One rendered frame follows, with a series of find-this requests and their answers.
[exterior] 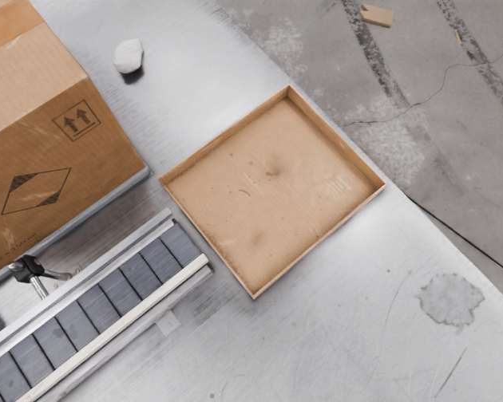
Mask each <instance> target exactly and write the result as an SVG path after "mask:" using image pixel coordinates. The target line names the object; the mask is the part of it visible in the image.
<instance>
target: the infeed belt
mask: <svg viewBox="0 0 503 402"><path fill-rule="evenodd" d="M159 237H160V239H161V240H160V239H159V238H156V239H155V240H154V241H152V242H151V243H149V244H148V245H147V246H146V247H145V248H143V249H142V250H140V253H141V255H140V254H139V253H136V254H135V255H134V256H132V257H131V258H130V259H129V260H128V261H126V262H125V263H123V264H122V265H121V266H119V267H120V269H121V270H120V269H119V268H117V269H115V270H114V271H113V272H112V273H111V274H109V275H108V276H106V277H105V278H103V279H102V280H101V281H99V282H98V283H99V285H100V286H99V285H98V284H96V285H95V286H93V287H92V288H91V289H89V290H88V291H86V292H85V293H84V294H82V295H81V296H80V297H79V298H78V299H77V300H75V301H73V302H72V303H71V304H69V305H68V306H66V307H65V308H64V309H63V310H62V311H60V312H59V313H58V314H56V315H55V317H52V318H51V319H49V320H48V321H47V322H46V323H45V324H43V325H42V326H40V327H39V328H38V329H36V330H35V331H34V332H33V333H31V334H30V335H29V336H28V337H26V338H25V339H23V340H22V341H21V342H19V343H18V344H17V345H15V346H14V347H13V348H12V349H10V351H8V352H6V353H5V354H3V355H2V356H1V357H0V402H16V401H17V400H18V399H20V398H21V397H22V396H24V395H25V394H26V393H27V392H28V391H29V390H31V389H32V388H33V387H35V386H36V385H37V384H39V383H40V382H41V381H42V380H44V379H45V378H46V377H47V376H48V375H50V374H51V373H52V372H54V371H55V370H56V369H58V368H59V367H60V366H61V365H63V364H64V363H65V362H67V360H69V359H70V358H71V357H73V356H74V355H75V354H76V353H78V352H79V351H80V350H82V349H83V348H84V347H86V346H87V344H89V343H90V342H91V341H93V340H94V339H95V338H97V337H98V336H99V335H101V334H102V333H103V332H104V331H106V330H107V329H108V328H109V327H110V326H111V325H113V324H114V323H116V322H117V321H118V320H120V319H121V318H122V317H123V316H125V315H126V314H127V313H128V312H129V311H130V310H132V309H133V308H134V307H136V306H137V305H139V304H140V303H141V302H142V301H144V300H145V299H146V298H147V297H148V296H149V295H151V294H152V293H153V292H155V291H156V290H158V289H159V288H160V287H161V286H163V285H164V284H165V283H166V282H167V281H168V280H170V279H171V278H172V277H174V276H175V275H176V274H178V273H179V272H180V271H182V270H183V269H184V268H185V267H186V266H187V265H189V264H190V263H191V262H193V261H194V260H195V259H196V258H198V257H199V256H200V255H202V253H201V252H200V251H199V249H198V248H197V247H196V245H195V244H194V243H193V242H192V240H191V239H190V238H189V237H188V236H187V234H186V233H185V232H184V230H183V229H182V228H181V227H180V225H179V224H178V223H176V224H175V225H174V226H172V227H171V228H169V229H168V230H167V231H165V232H164V233H163V234H162V235H160V236H159ZM207 263H208V262H207ZM207 263H206V264H207ZM206 264H204V265H203V266H202V267H201V268H199V269H198V271H199V270H201V269H202V268H203V267H204V266H206ZM198 271H196V272H195V273H197V272H198ZM195 273H194V274H195ZM194 274H192V275H191V276H193V275H194ZM191 276H190V277H191ZM190 277H189V278H187V279H186V280H185V281H183V282H182V283H181V284H179V285H178V287H179V286H181V285H182V284H183V283H184V282H186V281H187V280H188V279H190ZM178 287H176V288H175V289H174V290H176V289H177V288H178ZM174 290H172V291H171V292H170V293H172V292H173V291H174ZM170 293H169V294H167V295H166V296H165V297H163V298H162V299H161V300H159V301H158V302H157V303H156V304H155V305H157V304H158V303H159V302H161V301H162V300H163V299H165V298H166V297H167V296H168V295H170ZM155 305H154V306H155ZM154 306H152V307H151V308H150V309H152V308H153V307H154ZM150 309H148V310H147V311H146V312H145V313H143V314H142V315H141V316H139V317H138V318H137V319H136V320H135V321H137V320H138V319H139V318H141V317H142V316H143V315H145V314H146V313H147V312H148V311H149V310H150ZM56 318H57V319H56ZM135 321H134V322H135ZM134 322H132V323H131V324H130V325H132V324H133V323H134ZM130 325H128V326H127V327H126V328H125V329H123V330H122V331H121V332H119V333H118V334H117V335H116V336H115V337H117V336H118V335H119V334H121V333H122V332H123V331H125V330H126V329H127V328H128V327H129V326H130ZM115 337H114V338H115ZM114 338H112V339H111V340H110V341H112V340H113V339H114ZM110 341H108V342H107V343H106V344H105V345H103V346H102V347H101V348H99V349H98V350H97V351H96V352H95V353H94V354H96V353H97V352H98V351H99V350H101V349H102V348H103V347H105V346H106V345H107V344H108V343H109V342H110ZM11 353H12V354H11ZM94 354H92V355H91V356H90V357H92V356H93V355H94ZM90 357H88V358H87V359H86V360H85V361H83V362H82V363H81V364H79V365H78V366H77V367H76V368H75V369H74V370H76V369H77V368H78V367H80V366H81V365H82V364H84V363H85V362H86V361H87V360H88V359H89V358H90ZM74 370H72V371H71V372H70V373H72V372H73V371H74ZM70 373H68V374H67V375H66V376H64V377H63V378H62V379H61V380H59V381H58V382H57V383H56V384H55V385H54V386H56V385H57V384H58V383H60V382H61V381H62V380H64V379H65V378H66V377H67V376H68V375H69V374H70ZM54 386H52V387H51V388H50V389H52V388H53V387H54ZM50 389H48V390H47V391H46V392H44V393H43V394H42V395H41V396H39V397H38V398H37V399H36V400H35V401H34V402H36V401H37V400H38V399H40V398H41V397H42V396H44V395H45V394H46V393H47V392H48V391H49V390H50Z"/></svg>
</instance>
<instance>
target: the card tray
mask: <svg viewBox="0 0 503 402"><path fill-rule="evenodd" d="M158 179H159V180H160V183H161V184H162V186H163V187H164V189H165V190H166V191H167V192H168V193H169V194H170V195H171V196H172V198H173V199H174V200H175V202H176V203H177V204H178V206H179V207H180V208H181V210H182V211H183V212H184V213H185V214H186V215H187V216H188V218H189V219H190V220H191V222H192V223H193V224H194V226H195V227H196V228H197V230H198V231H199V232H200V233H201V234H202V235H203V236H204V238H205V239H206V240H207V242H208V243H209V244H210V246H211V247H212V248H213V250H214V251H215V252H216V253H217V254H218V255H219V256H220V258H221V259H222V260H223V262H224V263H225V264H226V266H227V267H228V268H229V270H230V271H231V272H232V273H233V274H234V275H235V276H236V278H237V279H238V280H239V281H240V283H241V284H242V285H243V287H244V288H245V289H246V291H247V292H248V293H249V294H250V295H251V296H252V298H253V299H255V298H256V297H258V296H259V295H260V294H261V293H262V292H264V291H265V290H266V288H268V287H269V286H270V285H271V284H272V283H274V282H275V281H276V280H277V279H278V278H280V277H281V276H282V275H283V274H285V273H286V272H287V271H288V270H289V269H290V268H292V267H293V266H294V265H295V264H296V263H297V262H298V261H299V260H301V259H302V258H303V257H304V256H306V255H307V254H308V253H309V252H310V251H312V250H313V249H314V248H315V247H316V246H318V245H319V244H320V243H321V242H322V241H323V240H324V239H325V238H327V237H328V236H329V235H330V234H331V233H333V232H334V231H335V230H336V229H338V228H339V227H340V226H341V225H342V224H344V223H345V222H346V221H347V220H348V219H349V218H350V217H351V216H352V215H354V214H355V213H356V212H357V211H359V210H360V209H361V208H362V207H363V206H365V205H366V204H367V203H368V202H370V201H371V200H372V199H373V198H374V197H375V196H376V195H377V194H378V193H379V192H381V191H382V190H383V189H384V188H385V187H386V186H387V185H388V183H387V182H386V181H385V180H384V179H383V178H382V177H381V176H380V175H379V174H378V173H377V172H376V171H375V170H374V169H373V168H372V167H371V166H370V165H369V164H368V163H367V162H366V161H365V160H364V159H363V158H362V157H361V156H360V155H359V154H358V153H357V152H356V151H355V150H354V148H353V147H352V146H351V145H350V144H349V143H348V142H347V141H346V140H345V139H344V138H343V137H342V136H341V135H340V134H339V133H338V132H337V131H336V130H335V129H334V128H333V127H332V126H331V125H330V124H329V123H328V122H327V121H326V120H325V119H324V118H323V117H322V116H321V115H320V114H319V112H318V111H317V110H316V109H315V108H314V107H313V106H312V105H311V104H310V103H309V102H308V101H307V100H306V99H305V98H304V97H303V96H302V95H301V94H300V93H299V92H298V91H297V90H296V89H295V88H294V87H293V86H292V85H291V84H290V83H288V84H286V85H285V86H283V87H282V88H281V89H280V90H278V91H277V92H276V93H274V94H272V95H271V96H270V97H268V98H267V99H266V100H264V101H263V102H262V103H260V104H258V105H257V106H256V107H254V108H253V109H252V110H251V111H249V112H248V113H246V114H245V115H243V116H242V117H240V118H239V119H238V120H237V121H235V122H234V123H233V124H231V125H229V126H228V127H227V128H225V129H224V130H223V131H222V132H220V133H219V134H217V135H216V136H214V137H213V138H211V139H210V140H209V141H208V142H206V143H205V144H203V145H202V146H201V147H199V148H197V149H196V150H195V151H194V152H192V153H191V154H190V155H188V156H187V157H185V158H184V159H182V160H181V161H180V162H179V163H177V164H176V165H174V166H173V167H171V168H170V169H168V170H167V171H166V172H165V173H163V174H162V175H160V176H159V177H158Z"/></svg>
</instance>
